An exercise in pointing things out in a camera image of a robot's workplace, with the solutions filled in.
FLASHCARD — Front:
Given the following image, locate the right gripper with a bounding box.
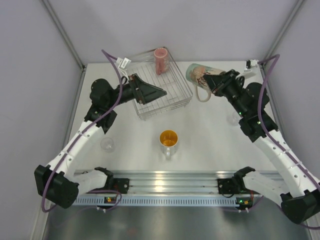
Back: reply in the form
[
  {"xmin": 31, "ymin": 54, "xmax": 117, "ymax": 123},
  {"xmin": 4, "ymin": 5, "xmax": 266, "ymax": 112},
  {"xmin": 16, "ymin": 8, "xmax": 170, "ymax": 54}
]
[{"xmin": 203, "ymin": 69, "xmax": 248, "ymax": 118}]

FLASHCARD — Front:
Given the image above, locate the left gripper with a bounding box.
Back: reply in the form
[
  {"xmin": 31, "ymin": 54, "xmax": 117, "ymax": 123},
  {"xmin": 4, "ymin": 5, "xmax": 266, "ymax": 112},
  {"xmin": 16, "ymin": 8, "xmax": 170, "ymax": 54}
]
[{"xmin": 106, "ymin": 73, "xmax": 166, "ymax": 109}]

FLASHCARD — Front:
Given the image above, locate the cream floral mug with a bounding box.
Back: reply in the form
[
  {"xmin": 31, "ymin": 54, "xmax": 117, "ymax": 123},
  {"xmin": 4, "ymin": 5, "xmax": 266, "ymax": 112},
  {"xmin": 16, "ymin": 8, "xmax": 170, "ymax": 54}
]
[{"xmin": 185, "ymin": 63, "xmax": 226, "ymax": 103}]

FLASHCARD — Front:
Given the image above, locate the pink patterned mug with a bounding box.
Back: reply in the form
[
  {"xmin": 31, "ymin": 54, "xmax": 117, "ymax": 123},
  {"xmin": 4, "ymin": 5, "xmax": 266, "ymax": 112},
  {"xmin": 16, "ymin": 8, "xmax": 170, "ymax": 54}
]
[{"xmin": 153, "ymin": 47, "xmax": 169, "ymax": 75}]

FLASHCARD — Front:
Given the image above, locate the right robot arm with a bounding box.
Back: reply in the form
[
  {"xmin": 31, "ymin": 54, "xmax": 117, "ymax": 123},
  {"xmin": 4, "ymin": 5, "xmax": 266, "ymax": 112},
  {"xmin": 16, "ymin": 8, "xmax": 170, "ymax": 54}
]
[{"xmin": 203, "ymin": 69, "xmax": 320, "ymax": 224}]

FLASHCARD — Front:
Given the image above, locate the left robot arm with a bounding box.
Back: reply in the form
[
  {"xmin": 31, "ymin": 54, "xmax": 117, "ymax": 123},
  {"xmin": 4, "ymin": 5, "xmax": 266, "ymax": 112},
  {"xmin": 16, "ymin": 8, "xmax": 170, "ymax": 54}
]
[{"xmin": 34, "ymin": 74, "xmax": 167, "ymax": 209}]

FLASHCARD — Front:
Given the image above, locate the clear glass tumbler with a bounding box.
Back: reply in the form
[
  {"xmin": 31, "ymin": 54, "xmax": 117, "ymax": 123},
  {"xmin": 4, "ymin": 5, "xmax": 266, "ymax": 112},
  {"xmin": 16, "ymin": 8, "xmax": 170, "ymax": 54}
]
[
  {"xmin": 226, "ymin": 111, "xmax": 242, "ymax": 127},
  {"xmin": 100, "ymin": 137, "xmax": 115, "ymax": 153}
]

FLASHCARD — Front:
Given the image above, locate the white mug orange interior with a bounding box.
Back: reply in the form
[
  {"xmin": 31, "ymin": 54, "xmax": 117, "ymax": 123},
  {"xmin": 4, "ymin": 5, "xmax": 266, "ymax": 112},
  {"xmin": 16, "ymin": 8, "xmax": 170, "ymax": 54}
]
[{"xmin": 159, "ymin": 129, "xmax": 179, "ymax": 160}]

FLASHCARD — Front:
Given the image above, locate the wire dish rack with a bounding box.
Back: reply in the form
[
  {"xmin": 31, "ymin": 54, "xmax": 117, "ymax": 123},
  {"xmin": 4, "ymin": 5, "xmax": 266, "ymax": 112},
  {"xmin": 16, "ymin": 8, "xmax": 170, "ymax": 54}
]
[{"xmin": 116, "ymin": 46, "xmax": 193, "ymax": 120}]

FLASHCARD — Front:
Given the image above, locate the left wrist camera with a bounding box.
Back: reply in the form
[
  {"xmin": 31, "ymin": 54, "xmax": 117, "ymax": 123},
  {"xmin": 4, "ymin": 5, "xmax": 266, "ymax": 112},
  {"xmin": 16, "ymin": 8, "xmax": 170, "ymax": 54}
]
[{"xmin": 116, "ymin": 57, "xmax": 132, "ymax": 71}]

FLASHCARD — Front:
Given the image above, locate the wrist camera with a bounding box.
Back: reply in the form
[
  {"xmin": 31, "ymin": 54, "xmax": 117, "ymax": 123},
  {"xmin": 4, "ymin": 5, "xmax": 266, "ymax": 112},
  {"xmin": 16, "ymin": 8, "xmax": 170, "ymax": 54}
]
[
  {"xmin": 240, "ymin": 59, "xmax": 259, "ymax": 78},
  {"xmin": 116, "ymin": 57, "xmax": 132, "ymax": 71}
]

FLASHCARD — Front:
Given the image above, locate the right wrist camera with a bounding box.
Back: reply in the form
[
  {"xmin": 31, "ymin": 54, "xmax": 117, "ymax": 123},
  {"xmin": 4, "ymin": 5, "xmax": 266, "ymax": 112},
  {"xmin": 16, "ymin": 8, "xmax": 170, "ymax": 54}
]
[{"xmin": 240, "ymin": 59, "xmax": 259, "ymax": 78}]

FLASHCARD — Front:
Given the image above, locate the aluminium mounting rail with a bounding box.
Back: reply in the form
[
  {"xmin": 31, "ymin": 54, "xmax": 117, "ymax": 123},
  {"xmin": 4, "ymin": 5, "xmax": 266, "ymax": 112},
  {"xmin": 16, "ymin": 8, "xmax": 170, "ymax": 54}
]
[{"xmin": 41, "ymin": 169, "xmax": 312, "ymax": 197}]

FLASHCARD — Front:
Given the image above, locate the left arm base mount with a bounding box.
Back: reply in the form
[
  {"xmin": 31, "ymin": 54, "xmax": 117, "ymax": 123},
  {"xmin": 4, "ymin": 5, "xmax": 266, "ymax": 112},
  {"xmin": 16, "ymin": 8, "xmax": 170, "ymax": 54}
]
[{"xmin": 89, "ymin": 176, "xmax": 130, "ymax": 194}]

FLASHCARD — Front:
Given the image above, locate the aluminium frame post right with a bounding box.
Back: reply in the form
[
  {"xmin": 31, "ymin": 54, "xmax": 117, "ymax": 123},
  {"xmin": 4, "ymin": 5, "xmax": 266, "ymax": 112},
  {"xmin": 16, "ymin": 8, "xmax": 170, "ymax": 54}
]
[{"xmin": 262, "ymin": 0, "xmax": 307, "ymax": 60}]

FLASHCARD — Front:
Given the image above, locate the aluminium frame post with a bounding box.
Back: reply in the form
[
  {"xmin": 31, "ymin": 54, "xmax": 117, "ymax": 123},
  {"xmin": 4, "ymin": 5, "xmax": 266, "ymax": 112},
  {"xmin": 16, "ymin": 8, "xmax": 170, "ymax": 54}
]
[
  {"xmin": 39, "ymin": 0, "xmax": 85, "ymax": 71},
  {"xmin": 262, "ymin": 0, "xmax": 307, "ymax": 60}
]

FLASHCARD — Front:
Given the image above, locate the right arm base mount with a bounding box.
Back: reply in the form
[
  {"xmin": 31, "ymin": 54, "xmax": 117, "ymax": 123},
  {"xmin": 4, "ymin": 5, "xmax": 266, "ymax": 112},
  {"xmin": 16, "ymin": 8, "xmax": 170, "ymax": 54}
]
[{"xmin": 217, "ymin": 166, "xmax": 256, "ymax": 198}]

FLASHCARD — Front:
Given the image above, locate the slotted cable duct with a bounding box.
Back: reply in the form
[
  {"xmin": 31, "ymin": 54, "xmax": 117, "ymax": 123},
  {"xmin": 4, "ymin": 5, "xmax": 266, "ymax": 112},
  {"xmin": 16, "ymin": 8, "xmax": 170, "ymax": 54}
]
[{"xmin": 72, "ymin": 195, "xmax": 240, "ymax": 207}]

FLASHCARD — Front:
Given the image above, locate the aluminium frame post left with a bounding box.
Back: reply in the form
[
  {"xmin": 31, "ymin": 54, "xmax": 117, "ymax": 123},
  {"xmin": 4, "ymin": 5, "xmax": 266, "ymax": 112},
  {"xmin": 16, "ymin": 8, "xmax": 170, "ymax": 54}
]
[{"xmin": 39, "ymin": 0, "xmax": 85, "ymax": 71}]

